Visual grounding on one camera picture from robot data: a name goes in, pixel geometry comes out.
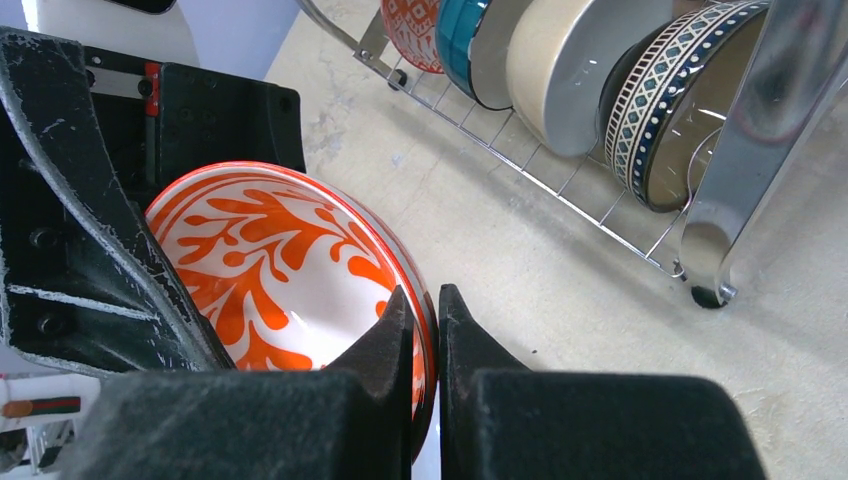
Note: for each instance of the red geometric pattern bowl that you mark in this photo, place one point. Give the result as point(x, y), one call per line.
point(411, 27)

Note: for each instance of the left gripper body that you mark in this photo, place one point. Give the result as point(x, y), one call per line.
point(162, 120)

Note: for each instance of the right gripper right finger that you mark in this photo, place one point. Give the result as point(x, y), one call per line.
point(501, 420)

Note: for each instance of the beige speckled bowl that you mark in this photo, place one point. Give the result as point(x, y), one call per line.
point(560, 56)

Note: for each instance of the red floral pattern bowl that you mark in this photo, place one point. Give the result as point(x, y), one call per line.
point(291, 271)

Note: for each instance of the white red-rimmed bowl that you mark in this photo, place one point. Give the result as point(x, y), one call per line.
point(472, 41)

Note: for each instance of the steel two-tier dish rack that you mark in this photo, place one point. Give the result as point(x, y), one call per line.
point(797, 66)

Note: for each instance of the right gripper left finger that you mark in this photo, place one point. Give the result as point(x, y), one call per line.
point(350, 420)

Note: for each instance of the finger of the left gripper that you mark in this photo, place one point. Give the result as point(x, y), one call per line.
point(85, 287)

